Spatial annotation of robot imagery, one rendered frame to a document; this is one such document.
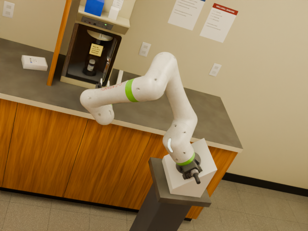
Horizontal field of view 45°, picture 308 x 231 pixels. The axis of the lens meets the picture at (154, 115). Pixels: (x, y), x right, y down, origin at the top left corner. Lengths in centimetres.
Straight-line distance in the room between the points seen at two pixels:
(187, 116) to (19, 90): 109
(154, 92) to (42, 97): 97
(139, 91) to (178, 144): 40
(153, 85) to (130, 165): 118
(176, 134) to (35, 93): 99
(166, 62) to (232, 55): 146
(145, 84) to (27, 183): 151
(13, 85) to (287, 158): 279
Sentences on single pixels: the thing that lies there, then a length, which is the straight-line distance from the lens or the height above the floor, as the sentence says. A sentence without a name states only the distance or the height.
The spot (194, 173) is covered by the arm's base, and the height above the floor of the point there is 111.
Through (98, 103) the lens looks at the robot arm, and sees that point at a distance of 196.
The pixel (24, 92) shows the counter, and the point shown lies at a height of 94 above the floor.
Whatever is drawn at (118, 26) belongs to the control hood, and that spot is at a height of 148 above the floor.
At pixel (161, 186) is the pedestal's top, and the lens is 213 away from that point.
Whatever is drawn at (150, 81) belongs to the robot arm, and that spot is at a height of 156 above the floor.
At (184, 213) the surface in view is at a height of 76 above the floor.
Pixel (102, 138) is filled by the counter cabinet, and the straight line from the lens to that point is 260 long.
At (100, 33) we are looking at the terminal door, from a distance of 248.
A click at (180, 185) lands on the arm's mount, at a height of 101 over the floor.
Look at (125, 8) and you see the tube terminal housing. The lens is 244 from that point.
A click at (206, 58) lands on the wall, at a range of 315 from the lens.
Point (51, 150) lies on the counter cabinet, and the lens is 270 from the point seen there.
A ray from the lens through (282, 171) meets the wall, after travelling 423.
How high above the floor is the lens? 233
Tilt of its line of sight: 31 degrees down
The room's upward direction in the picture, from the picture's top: 24 degrees clockwise
